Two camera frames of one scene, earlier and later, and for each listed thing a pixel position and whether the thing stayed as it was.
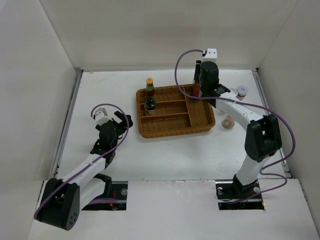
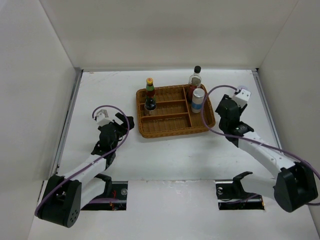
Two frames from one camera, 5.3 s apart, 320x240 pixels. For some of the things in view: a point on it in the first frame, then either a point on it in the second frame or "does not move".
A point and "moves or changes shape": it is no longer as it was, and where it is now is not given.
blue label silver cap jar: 233,93 → 198,94
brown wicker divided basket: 176,112 does not move
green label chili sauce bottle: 150,89 does not move
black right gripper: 200,67 → 241,109
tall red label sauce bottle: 196,85 moves or changes shape
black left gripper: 119,116 does not move
